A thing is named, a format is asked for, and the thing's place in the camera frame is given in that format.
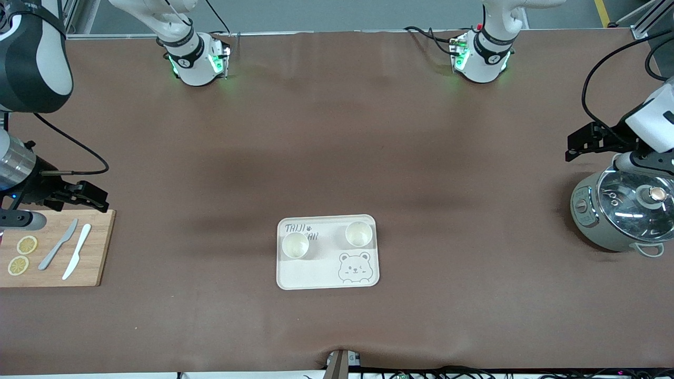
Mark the white plastic knife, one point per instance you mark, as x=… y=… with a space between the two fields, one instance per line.
x=76 y=252

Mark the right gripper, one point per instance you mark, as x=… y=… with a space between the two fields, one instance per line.
x=40 y=188

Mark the brown table cover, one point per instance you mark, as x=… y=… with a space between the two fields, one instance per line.
x=337 y=131

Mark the cream bear print tray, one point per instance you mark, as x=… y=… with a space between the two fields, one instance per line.
x=316 y=273

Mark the aluminium frame profile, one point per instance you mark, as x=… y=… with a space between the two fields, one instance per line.
x=73 y=23
x=640 y=31

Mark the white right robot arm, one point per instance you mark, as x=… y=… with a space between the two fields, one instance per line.
x=34 y=58

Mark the bamboo cutting board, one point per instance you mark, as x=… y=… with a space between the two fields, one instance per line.
x=100 y=263

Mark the glass pot lid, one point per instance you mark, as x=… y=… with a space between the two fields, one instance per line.
x=626 y=210

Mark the grey plastic knife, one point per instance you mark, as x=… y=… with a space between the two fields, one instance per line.
x=55 y=247

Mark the metal table edge clamp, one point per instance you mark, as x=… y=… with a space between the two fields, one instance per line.
x=339 y=366

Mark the white IKEA cup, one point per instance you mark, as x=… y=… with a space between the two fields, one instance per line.
x=295 y=246
x=359 y=234

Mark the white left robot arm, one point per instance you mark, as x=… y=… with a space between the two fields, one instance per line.
x=484 y=58

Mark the yellow lemon slice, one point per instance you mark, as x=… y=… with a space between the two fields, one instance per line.
x=27 y=245
x=18 y=266

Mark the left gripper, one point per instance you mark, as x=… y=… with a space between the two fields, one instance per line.
x=616 y=139

